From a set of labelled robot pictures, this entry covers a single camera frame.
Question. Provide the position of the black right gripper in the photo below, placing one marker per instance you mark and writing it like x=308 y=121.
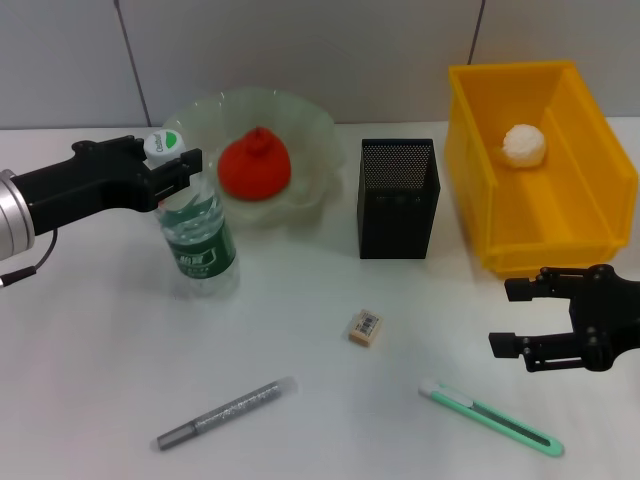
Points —
x=610 y=320

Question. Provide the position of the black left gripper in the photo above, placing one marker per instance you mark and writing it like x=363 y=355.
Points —
x=90 y=187

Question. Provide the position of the mint green utility knife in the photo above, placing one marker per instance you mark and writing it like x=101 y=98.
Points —
x=500 y=417

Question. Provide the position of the clear green-label water bottle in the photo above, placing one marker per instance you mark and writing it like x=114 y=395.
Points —
x=200 y=250

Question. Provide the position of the white paper ball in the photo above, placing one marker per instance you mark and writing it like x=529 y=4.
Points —
x=524 y=146

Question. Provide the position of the beige eraser with barcode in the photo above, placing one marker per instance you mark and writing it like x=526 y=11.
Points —
x=365 y=327

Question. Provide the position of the black mesh pen holder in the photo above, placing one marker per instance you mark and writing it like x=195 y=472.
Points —
x=395 y=220

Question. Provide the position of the translucent green fruit bowl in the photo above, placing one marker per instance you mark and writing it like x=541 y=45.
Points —
x=310 y=145

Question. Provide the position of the silver glitter pen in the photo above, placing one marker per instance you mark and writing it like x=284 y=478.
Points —
x=225 y=415

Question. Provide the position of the yellow plastic bin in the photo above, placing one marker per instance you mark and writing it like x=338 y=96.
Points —
x=550 y=210

